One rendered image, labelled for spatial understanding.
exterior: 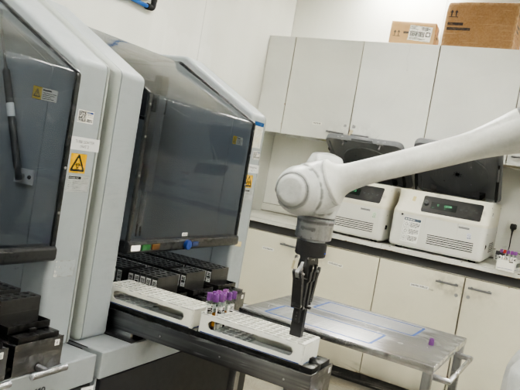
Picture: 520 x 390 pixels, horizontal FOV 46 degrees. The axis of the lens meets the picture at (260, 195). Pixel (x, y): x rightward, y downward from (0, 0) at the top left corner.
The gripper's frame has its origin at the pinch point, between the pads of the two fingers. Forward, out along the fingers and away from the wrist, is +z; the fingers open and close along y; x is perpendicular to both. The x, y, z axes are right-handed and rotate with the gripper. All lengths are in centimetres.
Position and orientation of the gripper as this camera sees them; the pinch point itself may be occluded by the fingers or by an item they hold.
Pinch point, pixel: (298, 321)
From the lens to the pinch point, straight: 151.6
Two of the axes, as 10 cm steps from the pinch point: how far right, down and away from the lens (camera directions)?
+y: -4.6, -0.3, -8.9
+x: 8.7, 1.7, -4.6
